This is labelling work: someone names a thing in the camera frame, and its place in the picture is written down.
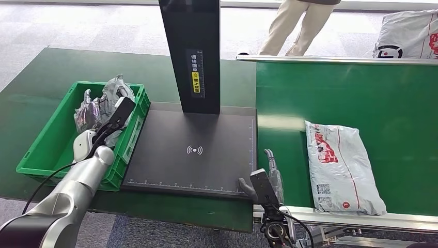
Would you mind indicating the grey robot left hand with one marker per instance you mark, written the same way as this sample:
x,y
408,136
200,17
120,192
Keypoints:
x,y
87,116

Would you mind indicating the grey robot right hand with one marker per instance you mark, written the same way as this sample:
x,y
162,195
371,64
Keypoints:
x,y
278,181

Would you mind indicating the grey courier bag package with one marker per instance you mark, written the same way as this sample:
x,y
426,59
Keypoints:
x,y
114,87

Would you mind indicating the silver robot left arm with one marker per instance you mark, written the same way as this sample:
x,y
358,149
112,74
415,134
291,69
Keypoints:
x,y
68,198

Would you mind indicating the flat white courier bag package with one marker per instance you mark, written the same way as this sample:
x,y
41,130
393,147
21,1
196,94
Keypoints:
x,y
342,171

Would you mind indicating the black inbound scanner machine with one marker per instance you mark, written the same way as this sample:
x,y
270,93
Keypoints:
x,y
191,154

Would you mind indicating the large white courier bag package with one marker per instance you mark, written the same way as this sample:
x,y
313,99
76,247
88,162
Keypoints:
x,y
407,34

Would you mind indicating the green plastic crate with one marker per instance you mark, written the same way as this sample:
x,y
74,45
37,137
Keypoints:
x,y
44,150

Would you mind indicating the yellow and black label sticker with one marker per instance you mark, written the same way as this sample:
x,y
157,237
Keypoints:
x,y
195,75

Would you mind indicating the person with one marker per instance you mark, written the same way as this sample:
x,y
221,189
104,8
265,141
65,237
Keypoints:
x,y
291,27

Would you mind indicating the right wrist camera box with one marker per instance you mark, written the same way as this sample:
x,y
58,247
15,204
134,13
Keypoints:
x,y
263,186

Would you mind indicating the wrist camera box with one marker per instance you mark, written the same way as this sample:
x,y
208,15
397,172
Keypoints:
x,y
118,113
263,186

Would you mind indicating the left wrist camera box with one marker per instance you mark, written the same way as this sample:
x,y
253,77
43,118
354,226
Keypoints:
x,y
118,113

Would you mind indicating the green conveyor belt with frame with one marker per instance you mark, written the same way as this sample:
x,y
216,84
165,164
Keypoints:
x,y
393,102

